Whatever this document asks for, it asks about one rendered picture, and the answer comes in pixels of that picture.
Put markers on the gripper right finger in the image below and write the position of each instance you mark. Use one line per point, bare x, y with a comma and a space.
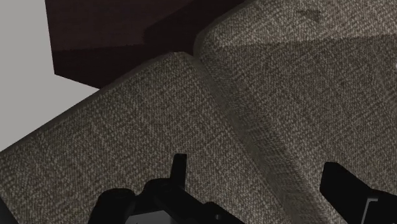
344, 189

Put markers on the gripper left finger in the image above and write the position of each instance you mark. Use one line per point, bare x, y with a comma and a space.
179, 173

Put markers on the grey-brown woven fabric sofa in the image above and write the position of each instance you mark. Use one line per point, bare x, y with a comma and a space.
173, 118

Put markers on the dark maroon robot stand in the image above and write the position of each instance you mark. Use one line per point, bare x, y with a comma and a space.
102, 40

